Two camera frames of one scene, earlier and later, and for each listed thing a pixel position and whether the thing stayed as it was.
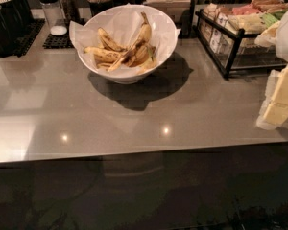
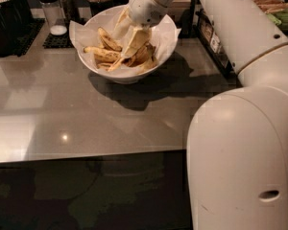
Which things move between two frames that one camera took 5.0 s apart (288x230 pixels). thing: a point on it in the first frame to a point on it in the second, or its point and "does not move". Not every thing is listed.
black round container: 10,23 does not move
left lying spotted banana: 108,57 does not move
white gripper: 282,95 to 144,8
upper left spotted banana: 108,42 does not move
